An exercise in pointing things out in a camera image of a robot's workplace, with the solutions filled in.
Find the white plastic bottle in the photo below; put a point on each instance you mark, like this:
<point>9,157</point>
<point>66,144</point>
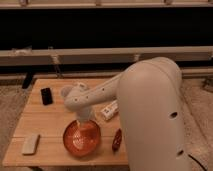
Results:
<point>109,111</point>

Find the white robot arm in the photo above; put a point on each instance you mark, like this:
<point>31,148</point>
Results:
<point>148,98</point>

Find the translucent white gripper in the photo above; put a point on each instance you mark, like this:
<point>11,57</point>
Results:
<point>83,115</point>

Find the black rectangular block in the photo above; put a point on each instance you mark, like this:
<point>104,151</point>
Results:
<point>46,96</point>

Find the dark red oblong object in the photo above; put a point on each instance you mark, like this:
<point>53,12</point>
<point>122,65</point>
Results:
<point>117,140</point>

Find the white sponge block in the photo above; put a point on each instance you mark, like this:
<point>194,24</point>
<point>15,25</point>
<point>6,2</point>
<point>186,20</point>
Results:
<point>30,144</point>

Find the orange ceramic bowl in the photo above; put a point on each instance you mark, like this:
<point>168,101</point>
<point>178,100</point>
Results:
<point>82,139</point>

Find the translucent plastic cup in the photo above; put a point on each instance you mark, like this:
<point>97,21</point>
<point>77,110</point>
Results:
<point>65,91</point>

